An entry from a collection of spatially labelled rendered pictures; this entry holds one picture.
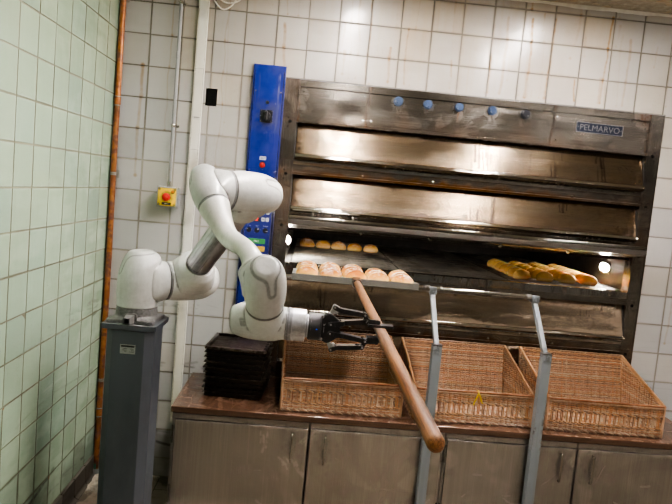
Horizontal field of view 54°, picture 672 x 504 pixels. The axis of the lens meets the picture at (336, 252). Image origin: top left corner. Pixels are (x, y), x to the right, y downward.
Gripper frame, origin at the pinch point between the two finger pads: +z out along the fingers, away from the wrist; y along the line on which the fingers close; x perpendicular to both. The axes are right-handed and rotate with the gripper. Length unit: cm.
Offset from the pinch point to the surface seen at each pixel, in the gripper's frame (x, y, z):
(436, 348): -95, 25, 37
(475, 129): -157, -75, 57
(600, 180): -154, -56, 124
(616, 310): -157, 11, 144
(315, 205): -153, -28, -20
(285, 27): -155, -114, -43
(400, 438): -100, 68, 27
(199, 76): -153, -86, -83
